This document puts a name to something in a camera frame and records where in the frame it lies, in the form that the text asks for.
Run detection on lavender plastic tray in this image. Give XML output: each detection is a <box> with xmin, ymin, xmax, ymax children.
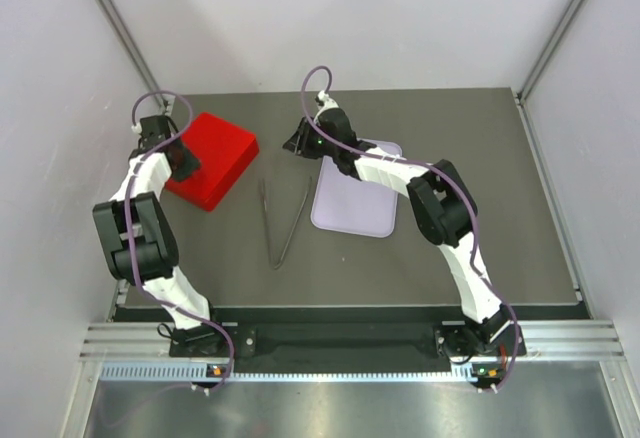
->
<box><xmin>310</xmin><ymin>157</ymin><xmax>398</xmax><ymax>238</ymax></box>

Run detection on metal serving tongs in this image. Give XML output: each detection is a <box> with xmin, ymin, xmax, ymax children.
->
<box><xmin>257</xmin><ymin>175</ymin><xmax>314</xmax><ymax>271</ymax></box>

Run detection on grey slotted cable duct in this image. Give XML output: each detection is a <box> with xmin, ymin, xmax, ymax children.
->
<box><xmin>100</xmin><ymin>362</ymin><xmax>498</xmax><ymax>383</ymax></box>

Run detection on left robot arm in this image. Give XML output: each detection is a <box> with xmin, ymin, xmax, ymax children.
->
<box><xmin>92</xmin><ymin>115</ymin><xmax>227</xmax><ymax>357</ymax></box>

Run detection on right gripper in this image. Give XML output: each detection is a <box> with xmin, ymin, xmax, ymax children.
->
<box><xmin>283</xmin><ymin>117</ymin><xmax>339</xmax><ymax>161</ymax></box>

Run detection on aluminium frame rail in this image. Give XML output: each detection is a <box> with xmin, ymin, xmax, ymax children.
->
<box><xmin>95</xmin><ymin>0</ymin><xmax>160</xmax><ymax>92</ymax></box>

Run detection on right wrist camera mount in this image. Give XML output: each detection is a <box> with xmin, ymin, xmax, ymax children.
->
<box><xmin>315</xmin><ymin>90</ymin><xmax>339</xmax><ymax>115</ymax></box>

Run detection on red box lid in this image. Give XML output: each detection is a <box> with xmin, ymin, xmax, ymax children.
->
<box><xmin>165</xmin><ymin>112</ymin><xmax>259</xmax><ymax>212</ymax></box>

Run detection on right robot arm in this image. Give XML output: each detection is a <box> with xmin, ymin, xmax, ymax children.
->
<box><xmin>282</xmin><ymin>108</ymin><xmax>522</xmax><ymax>358</ymax></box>

